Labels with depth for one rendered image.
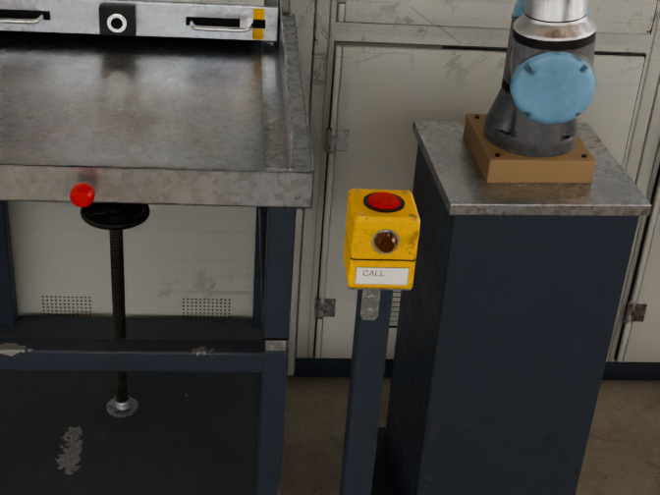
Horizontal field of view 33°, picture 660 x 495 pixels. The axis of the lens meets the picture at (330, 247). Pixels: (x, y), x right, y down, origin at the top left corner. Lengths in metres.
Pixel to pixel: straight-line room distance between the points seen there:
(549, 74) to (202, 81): 0.57
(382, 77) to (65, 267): 0.78
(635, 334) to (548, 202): 0.93
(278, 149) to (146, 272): 0.88
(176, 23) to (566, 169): 0.70
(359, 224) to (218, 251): 1.08
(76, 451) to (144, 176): 0.71
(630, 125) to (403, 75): 0.48
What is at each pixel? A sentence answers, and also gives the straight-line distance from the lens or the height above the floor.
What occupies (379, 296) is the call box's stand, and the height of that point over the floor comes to 0.78.
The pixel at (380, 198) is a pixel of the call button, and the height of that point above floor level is 0.91.
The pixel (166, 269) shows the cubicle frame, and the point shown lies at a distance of 2.37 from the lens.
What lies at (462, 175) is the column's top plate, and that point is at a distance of 1.77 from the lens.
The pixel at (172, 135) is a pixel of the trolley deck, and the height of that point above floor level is 0.85.
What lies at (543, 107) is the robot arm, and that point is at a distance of 1.60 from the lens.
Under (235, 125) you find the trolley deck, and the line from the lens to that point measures 1.64.
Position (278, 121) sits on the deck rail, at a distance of 1.65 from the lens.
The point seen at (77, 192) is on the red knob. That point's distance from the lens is 1.49.
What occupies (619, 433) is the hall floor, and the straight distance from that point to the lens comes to 2.52.
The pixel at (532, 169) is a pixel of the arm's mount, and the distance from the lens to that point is 1.76.
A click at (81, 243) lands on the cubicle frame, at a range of 2.36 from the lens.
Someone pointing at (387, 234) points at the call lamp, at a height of 0.88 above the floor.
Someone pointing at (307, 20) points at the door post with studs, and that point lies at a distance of 2.14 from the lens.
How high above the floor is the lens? 1.50
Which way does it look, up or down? 30 degrees down
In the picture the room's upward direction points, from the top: 4 degrees clockwise
